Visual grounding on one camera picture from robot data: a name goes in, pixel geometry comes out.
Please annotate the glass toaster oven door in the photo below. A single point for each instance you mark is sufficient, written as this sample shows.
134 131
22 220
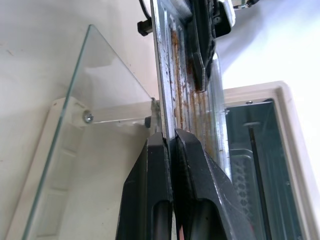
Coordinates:
75 155

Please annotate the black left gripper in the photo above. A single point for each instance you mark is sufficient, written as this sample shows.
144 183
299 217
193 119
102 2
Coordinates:
222 22

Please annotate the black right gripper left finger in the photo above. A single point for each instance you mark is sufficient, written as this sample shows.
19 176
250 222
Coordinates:
147 180

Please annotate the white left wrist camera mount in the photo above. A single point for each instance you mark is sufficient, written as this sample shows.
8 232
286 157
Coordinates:
231 15

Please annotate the cream toaster oven body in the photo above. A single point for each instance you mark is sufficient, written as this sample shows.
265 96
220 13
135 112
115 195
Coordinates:
297 140

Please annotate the silver metal baking tray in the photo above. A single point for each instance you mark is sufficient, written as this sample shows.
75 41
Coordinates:
180 82

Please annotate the silver door hinge screw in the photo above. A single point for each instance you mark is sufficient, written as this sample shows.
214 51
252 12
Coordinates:
88 117

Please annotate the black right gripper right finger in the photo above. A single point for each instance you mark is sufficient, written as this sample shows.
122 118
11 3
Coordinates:
200 180

